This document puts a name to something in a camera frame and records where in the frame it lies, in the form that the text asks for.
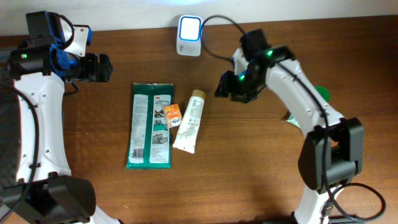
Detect mint green tissue pack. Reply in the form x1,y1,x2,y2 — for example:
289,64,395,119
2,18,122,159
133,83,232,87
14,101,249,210
286,114,300,128

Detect small orange box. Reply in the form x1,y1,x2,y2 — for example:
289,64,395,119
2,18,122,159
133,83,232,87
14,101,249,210
163,104,182,128

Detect green capped bottle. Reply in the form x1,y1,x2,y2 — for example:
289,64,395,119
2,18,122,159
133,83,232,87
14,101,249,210
315,86,331,103

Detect white cream tube gold cap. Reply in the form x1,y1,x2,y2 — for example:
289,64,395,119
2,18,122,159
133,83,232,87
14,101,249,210
172,90,206,154

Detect green 3M gloves packet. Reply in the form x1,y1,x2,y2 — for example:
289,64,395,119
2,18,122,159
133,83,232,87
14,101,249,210
126,83,174,169

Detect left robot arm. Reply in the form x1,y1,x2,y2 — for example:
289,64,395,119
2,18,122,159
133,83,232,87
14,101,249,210
1,11,116,223

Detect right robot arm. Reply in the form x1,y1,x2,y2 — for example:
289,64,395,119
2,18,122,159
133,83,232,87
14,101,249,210
215,29,364,223

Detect grey plastic mesh basket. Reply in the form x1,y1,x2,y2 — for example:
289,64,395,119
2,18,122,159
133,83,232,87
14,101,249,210
1,46,21,194

